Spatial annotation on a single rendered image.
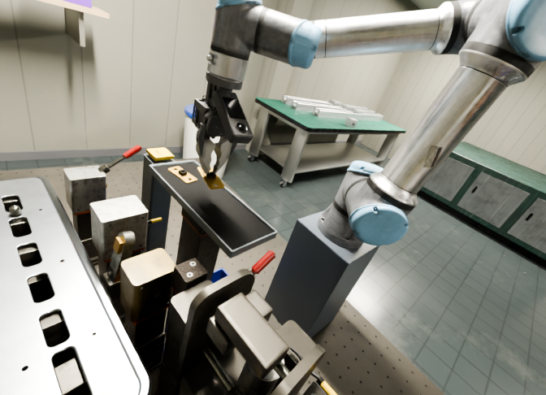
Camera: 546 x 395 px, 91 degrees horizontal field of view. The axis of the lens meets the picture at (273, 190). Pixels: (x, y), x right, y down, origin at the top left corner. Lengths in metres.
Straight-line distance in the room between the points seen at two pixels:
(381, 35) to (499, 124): 6.62
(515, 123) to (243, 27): 6.86
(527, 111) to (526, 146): 0.66
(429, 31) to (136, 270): 0.75
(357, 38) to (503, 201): 4.45
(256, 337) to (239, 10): 0.51
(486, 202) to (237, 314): 4.71
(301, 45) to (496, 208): 4.62
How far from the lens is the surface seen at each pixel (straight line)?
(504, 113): 7.23
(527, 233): 5.02
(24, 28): 2.98
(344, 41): 0.66
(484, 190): 4.95
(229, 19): 0.54
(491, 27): 0.61
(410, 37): 0.68
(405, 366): 1.23
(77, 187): 0.94
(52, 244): 0.81
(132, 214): 0.70
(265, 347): 0.42
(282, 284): 0.96
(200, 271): 0.59
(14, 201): 0.99
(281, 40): 0.53
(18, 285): 0.74
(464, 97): 0.59
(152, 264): 0.62
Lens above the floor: 1.54
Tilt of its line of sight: 28 degrees down
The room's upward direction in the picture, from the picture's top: 18 degrees clockwise
